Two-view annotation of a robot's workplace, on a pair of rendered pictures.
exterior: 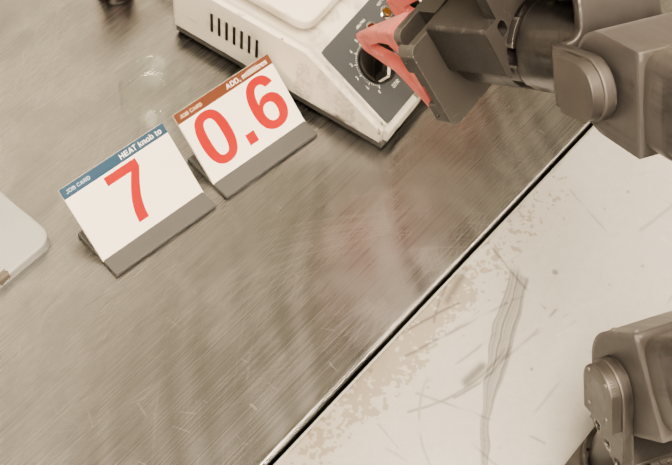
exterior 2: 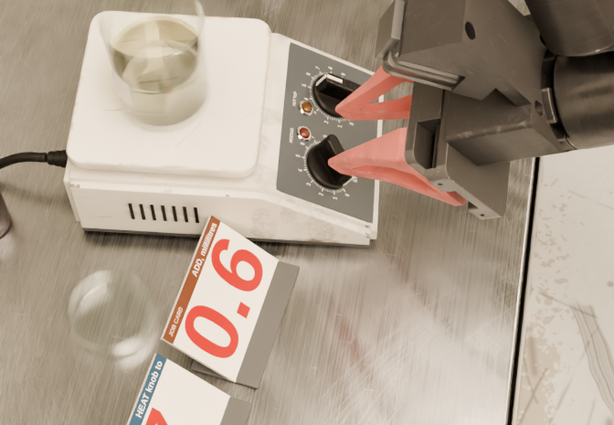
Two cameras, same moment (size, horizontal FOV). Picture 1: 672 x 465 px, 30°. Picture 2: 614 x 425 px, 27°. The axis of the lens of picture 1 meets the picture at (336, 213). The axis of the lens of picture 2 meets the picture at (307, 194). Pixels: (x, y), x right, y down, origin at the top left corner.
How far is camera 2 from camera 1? 27 cm
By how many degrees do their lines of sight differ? 12
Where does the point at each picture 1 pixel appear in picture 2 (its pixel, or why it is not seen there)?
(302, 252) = (367, 403)
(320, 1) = (249, 137)
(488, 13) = (521, 101)
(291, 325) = not seen: outside the picture
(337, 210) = (371, 338)
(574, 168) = (557, 165)
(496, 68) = (545, 149)
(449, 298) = (534, 368)
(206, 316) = not seen: outside the picture
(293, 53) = (245, 204)
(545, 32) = (593, 94)
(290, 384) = not seen: outside the picture
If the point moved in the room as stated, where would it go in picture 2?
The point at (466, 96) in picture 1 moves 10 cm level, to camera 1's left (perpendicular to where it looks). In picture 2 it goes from (499, 181) to (333, 243)
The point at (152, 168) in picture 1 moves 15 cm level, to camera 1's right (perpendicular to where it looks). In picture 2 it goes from (174, 406) to (398, 316)
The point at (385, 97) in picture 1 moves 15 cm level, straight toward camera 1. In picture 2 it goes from (354, 196) to (449, 399)
